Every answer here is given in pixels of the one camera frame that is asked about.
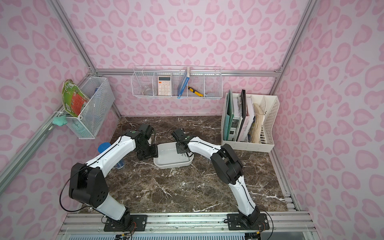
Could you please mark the blue book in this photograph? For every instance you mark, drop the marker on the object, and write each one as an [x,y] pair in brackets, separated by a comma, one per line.
[184,82]

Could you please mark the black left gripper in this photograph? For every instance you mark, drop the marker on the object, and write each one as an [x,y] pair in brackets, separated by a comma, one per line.
[148,153]

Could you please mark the white orange calculator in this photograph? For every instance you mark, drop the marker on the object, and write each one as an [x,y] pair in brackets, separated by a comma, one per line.
[164,86]

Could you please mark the beige woven fan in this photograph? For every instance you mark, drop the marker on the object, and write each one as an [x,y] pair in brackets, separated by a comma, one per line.
[257,124]

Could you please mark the pink white book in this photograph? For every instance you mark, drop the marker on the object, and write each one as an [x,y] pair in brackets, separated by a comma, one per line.
[248,120]

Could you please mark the green red snack bag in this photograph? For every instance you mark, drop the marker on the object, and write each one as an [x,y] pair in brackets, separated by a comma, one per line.
[74,100]

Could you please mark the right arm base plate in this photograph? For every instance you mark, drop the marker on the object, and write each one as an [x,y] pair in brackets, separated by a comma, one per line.
[239,222]

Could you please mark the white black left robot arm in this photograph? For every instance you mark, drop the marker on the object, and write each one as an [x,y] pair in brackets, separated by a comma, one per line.
[88,185]

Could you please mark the white wire wall basket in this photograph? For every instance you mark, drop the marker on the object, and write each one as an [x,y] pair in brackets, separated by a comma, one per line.
[206,80]

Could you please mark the black notebook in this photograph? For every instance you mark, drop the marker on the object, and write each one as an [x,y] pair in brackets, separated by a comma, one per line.
[241,111]

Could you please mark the white desktop file organizer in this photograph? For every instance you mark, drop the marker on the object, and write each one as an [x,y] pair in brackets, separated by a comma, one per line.
[270,105]

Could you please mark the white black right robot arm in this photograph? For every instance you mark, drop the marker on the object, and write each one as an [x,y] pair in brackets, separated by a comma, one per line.
[229,169]

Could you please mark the clear round glass dish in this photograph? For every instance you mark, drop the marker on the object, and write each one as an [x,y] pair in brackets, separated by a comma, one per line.
[148,91]

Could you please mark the green folder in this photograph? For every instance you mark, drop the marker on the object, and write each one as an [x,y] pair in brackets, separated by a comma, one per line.
[228,116]

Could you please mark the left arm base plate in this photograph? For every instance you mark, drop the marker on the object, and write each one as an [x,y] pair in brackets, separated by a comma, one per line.
[127,223]

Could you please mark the white mesh side basket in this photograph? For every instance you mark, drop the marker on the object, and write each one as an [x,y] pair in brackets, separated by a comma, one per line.
[89,122]

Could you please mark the white plastic storage box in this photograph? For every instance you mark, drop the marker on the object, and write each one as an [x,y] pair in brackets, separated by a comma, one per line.
[169,158]

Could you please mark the yellow utility knife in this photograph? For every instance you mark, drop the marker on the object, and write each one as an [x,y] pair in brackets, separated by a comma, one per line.
[195,92]

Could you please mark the blue lidded jar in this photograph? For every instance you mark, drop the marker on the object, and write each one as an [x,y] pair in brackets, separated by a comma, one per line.
[103,147]

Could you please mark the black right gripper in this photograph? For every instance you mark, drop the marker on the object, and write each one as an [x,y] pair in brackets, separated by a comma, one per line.
[182,147]

